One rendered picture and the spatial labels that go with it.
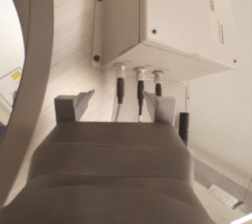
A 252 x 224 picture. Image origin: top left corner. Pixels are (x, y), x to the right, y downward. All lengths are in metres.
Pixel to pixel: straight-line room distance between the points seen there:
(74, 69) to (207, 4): 0.21
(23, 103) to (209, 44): 0.24
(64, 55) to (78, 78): 0.04
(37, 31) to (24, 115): 0.09
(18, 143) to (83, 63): 0.14
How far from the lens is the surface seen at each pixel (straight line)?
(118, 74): 0.26
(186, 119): 0.36
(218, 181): 5.16
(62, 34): 0.29
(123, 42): 0.23
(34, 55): 0.22
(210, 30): 0.28
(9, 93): 6.51
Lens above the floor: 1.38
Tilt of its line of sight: 28 degrees up
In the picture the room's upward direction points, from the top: 47 degrees clockwise
